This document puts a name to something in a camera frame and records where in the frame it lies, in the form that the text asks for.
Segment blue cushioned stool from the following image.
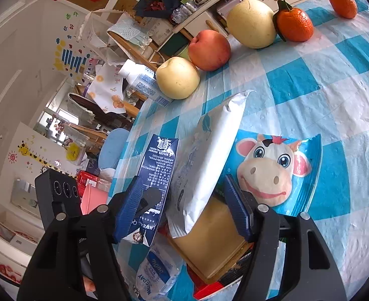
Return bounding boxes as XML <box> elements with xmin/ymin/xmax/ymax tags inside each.
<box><xmin>98</xmin><ymin>128</ymin><xmax>129</xmax><ymax>170</ymax></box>

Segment wooden chair with cover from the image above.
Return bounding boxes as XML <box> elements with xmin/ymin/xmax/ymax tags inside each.
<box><xmin>78</xmin><ymin>9</ymin><xmax>160</xmax><ymax>73</ymax></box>

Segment red apple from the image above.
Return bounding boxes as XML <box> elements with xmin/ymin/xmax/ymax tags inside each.
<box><xmin>188</xmin><ymin>29</ymin><xmax>231</xmax><ymax>71</ymax></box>

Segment dark blue milk carton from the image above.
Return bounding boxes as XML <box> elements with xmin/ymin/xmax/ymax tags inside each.
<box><xmin>125</xmin><ymin>134</ymin><xmax>179</xmax><ymax>247</ymax></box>

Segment small tangerine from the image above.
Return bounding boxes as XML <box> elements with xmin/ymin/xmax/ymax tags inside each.
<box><xmin>329</xmin><ymin>0</ymin><xmax>358</xmax><ymax>19</ymax></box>

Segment tangerine with leaf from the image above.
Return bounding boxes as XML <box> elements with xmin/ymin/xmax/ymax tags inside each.
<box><xmin>273</xmin><ymin>0</ymin><xmax>314</xmax><ymax>42</ymax></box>

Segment checkered blue tablecloth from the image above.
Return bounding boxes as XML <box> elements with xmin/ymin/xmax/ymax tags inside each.
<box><xmin>110</xmin><ymin>0</ymin><xmax>369</xmax><ymax>297</ymax></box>

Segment yellow pear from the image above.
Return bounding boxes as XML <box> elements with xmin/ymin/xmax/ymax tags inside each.
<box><xmin>226</xmin><ymin>0</ymin><xmax>277</xmax><ymax>49</ymax></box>
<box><xmin>155</xmin><ymin>56</ymin><xmax>200</xmax><ymax>100</ymax></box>

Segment red gift boxes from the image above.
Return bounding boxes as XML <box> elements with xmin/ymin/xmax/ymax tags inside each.
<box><xmin>76</xmin><ymin>171</ymin><xmax>98</xmax><ymax>197</ymax></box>

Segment red milk tea bag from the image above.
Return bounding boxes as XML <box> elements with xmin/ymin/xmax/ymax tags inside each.
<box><xmin>187</xmin><ymin>247</ymin><xmax>254</xmax><ymax>300</ymax></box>

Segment yellow pear left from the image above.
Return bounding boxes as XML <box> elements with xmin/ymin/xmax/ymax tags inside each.
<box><xmin>155</xmin><ymin>56</ymin><xmax>200</xmax><ymax>100</ymax></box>

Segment white magic day pouch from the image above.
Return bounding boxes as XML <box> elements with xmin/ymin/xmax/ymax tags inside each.
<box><xmin>134</xmin><ymin>233</ymin><xmax>184</xmax><ymax>300</ymax></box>

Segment pink plastic bucket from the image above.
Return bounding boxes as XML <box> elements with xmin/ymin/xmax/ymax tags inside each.
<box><xmin>80</xmin><ymin>185</ymin><xmax>108</xmax><ymax>215</ymax></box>

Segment dining table orange cloth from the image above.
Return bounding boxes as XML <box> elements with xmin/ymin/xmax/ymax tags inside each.
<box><xmin>87</xmin><ymin>63</ymin><xmax>140</xmax><ymax>118</ymax></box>

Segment cow cartoon wipes pack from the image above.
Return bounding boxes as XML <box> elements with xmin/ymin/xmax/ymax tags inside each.
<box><xmin>216</xmin><ymin>129</ymin><xmax>322</xmax><ymax>216</ymax></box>

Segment white cleaning wipes pack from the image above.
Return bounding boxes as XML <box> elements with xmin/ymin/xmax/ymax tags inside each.
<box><xmin>165</xmin><ymin>90</ymin><xmax>255</xmax><ymax>239</ymax></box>

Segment yellow pear right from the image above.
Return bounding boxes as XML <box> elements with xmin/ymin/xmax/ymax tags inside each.
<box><xmin>226</xmin><ymin>0</ymin><xmax>277</xmax><ymax>49</ymax></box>

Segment tan square box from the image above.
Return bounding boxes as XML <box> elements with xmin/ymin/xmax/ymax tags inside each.
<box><xmin>167</xmin><ymin>196</ymin><xmax>251</xmax><ymax>284</ymax></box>

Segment white plastic bottle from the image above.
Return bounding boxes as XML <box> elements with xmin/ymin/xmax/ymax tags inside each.
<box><xmin>118</xmin><ymin>59</ymin><xmax>172</xmax><ymax>107</ymax></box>

